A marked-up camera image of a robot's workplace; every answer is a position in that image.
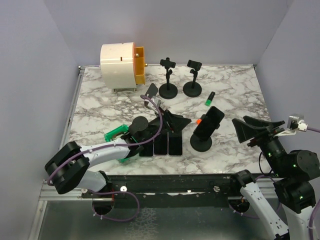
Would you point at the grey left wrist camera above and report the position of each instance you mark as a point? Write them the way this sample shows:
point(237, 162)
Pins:
point(157, 101)

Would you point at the black phone with silver edge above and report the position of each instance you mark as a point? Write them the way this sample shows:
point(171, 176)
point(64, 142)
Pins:
point(160, 146)

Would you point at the purple-edged black phone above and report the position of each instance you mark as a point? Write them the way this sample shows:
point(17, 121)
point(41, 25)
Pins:
point(175, 144)

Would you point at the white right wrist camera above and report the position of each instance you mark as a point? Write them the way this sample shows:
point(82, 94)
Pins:
point(296, 123)

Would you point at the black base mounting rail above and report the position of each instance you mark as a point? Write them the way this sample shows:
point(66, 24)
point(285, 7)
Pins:
point(169, 190)

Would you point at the tall black phone stand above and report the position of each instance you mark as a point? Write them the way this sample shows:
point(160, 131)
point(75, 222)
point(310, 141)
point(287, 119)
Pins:
point(192, 88)

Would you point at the green plastic bin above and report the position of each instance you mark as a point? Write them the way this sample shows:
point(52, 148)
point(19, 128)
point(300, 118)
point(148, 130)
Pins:
point(123, 133)

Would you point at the green and black marker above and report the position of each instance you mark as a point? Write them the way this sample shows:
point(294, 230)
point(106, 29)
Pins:
point(210, 98)

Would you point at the black round-base front stand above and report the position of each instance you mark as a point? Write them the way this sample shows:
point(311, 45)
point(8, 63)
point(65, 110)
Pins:
point(168, 90)

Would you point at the silver-edged phone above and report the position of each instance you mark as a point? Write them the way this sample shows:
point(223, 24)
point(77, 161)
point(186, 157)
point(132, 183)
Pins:
point(148, 150)

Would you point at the white cylindrical drum device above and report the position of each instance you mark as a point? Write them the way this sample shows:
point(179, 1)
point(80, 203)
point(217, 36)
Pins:
point(117, 64)

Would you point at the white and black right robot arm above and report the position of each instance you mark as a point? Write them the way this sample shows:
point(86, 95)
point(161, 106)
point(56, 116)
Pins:
point(294, 170)

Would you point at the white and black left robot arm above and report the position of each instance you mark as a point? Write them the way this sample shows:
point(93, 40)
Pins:
point(69, 167)

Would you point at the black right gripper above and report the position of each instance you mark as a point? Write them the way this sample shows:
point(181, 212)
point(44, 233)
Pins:
point(245, 131)

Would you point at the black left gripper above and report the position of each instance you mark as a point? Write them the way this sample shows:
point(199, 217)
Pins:
point(173, 123)

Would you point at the brown round phone stand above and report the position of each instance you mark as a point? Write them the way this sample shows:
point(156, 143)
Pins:
point(152, 91)

